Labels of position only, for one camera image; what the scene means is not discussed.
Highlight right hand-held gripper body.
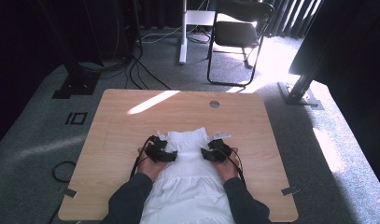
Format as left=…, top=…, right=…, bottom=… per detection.
left=208, top=132, right=232, bottom=163

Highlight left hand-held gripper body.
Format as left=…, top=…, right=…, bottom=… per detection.
left=146, top=130, right=168, bottom=163

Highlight white pleated skirt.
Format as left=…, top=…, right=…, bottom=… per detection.
left=140, top=126, right=237, bottom=224

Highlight person's left hand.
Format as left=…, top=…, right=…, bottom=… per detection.
left=136, top=148, right=167, bottom=182

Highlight person's right hand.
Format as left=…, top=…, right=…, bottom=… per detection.
left=214, top=148, right=239, bottom=182

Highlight black metal stand grey base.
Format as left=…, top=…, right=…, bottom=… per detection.
left=277, top=43, right=325, bottom=110

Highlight black metal stand flat base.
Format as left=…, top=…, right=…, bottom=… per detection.
left=37, top=0, right=102, bottom=100

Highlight black folding chair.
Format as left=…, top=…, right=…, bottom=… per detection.
left=206, top=0, right=275, bottom=88

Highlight grey pleated curtain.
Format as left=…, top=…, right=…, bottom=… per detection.
left=265, top=0, right=322, bottom=40

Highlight black curtain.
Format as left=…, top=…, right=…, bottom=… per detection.
left=289, top=0, right=380, bottom=190

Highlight left hand-held gripper cable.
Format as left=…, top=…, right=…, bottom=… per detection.
left=129, top=134, right=156, bottom=180

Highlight hand-held gripper cable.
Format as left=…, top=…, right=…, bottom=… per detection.
left=221, top=146, right=247, bottom=189
left=129, top=134, right=156, bottom=180

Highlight right hand-held gripper cable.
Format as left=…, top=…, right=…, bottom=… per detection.
left=221, top=146, right=247, bottom=189

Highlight black floor cables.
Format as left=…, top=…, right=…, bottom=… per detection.
left=125, top=31, right=172, bottom=91

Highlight coiled black cable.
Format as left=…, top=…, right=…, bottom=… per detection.
left=51, top=161, right=77, bottom=183

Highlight white desk frame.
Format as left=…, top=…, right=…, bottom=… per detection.
left=178, top=0, right=217, bottom=65

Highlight white floor cable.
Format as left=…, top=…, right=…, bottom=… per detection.
left=140, top=24, right=210, bottom=45

